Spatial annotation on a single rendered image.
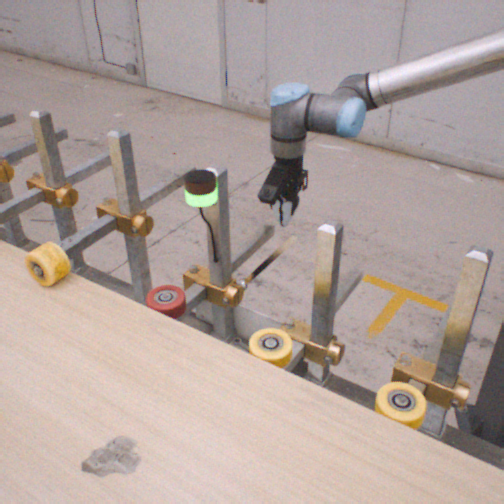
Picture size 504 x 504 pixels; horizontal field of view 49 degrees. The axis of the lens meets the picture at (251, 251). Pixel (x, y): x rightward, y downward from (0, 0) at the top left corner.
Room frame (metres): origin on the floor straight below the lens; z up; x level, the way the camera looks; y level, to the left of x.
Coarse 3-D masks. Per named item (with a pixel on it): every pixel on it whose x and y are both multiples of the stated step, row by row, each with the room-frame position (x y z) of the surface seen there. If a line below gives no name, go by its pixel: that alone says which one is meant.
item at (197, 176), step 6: (192, 174) 0.93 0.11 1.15; (198, 174) 0.93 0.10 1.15; (204, 174) 0.93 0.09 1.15; (210, 174) 0.93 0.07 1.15; (192, 180) 0.91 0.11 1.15; (198, 180) 0.91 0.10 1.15; (204, 180) 0.91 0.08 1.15; (210, 180) 0.91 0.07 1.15; (216, 204) 0.94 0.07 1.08; (210, 228) 0.94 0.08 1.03; (216, 258) 0.95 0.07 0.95
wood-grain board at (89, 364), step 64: (0, 256) 1.03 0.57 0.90; (0, 320) 0.82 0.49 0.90; (64, 320) 0.81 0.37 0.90; (128, 320) 0.81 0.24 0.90; (0, 384) 0.65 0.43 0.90; (64, 384) 0.65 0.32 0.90; (128, 384) 0.65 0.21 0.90; (192, 384) 0.65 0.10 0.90; (256, 384) 0.64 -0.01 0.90; (0, 448) 0.52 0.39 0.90; (64, 448) 0.52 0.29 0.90; (192, 448) 0.52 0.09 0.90; (256, 448) 0.52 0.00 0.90; (320, 448) 0.52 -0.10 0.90; (384, 448) 0.52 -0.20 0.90; (448, 448) 0.51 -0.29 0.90
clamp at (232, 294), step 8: (200, 272) 1.00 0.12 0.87; (208, 272) 1.00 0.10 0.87; (184, 280) 0.99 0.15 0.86; (192, 280) 0.98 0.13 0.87; (200, 280) 0.97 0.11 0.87; (208, 280) 0.97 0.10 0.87; (232, 280) 0.97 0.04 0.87; (184, 288) 0.99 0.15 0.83; (208, 288) 0.96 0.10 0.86; (216, 288) 0.94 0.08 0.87; (224, 288) 0.94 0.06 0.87; (232, 288) 0.94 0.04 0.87; (240, 288) 0.95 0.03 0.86; (208, 296) 0.96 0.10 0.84; (216, 296) 0.94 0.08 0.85; (224, 296) 0.93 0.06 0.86; (232, 296) 0.93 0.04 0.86; (240, 296) 0.95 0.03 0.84; (216, 304) 0.95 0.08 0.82; (224, 304) 0.93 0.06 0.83; (232, 304) 0.92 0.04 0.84
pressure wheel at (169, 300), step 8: (160, 288) 0.90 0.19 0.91; (168, 288) 0.90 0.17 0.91; (176, 288) 0.90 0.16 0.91; (152, 296) 0.87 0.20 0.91; (160, 296) 0.88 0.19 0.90; (168, 296) 0.87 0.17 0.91; (176, 296) 0.88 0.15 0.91; (184, 296) 0.87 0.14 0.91; (152, 304) 0.85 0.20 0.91; (160, 304) 0.85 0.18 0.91; (168, 304) 0.85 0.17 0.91; (176, 304) 0.85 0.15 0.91; (184, 304) 0.86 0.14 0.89; (160, 312) 0.84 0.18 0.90; (168, 312) 0.84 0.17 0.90; (176, 312) 0.84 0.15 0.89; (184, 312) 0.86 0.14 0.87
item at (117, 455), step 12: (108, 444) 0.52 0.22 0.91; (120, 444) 0.52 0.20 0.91; (132, 444) 0.52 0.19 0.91; (96, 456) 0.50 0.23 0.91; (108, 456) 0.50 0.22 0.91; (120, 456) 0.49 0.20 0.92; (132, 456) 0.50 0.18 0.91; (84, 468) 0.48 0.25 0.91; (96, 468) 0.48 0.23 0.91; (108, 468) 0.48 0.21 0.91; (120, 468) 0.48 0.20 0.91; (132, 468) 0.48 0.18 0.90
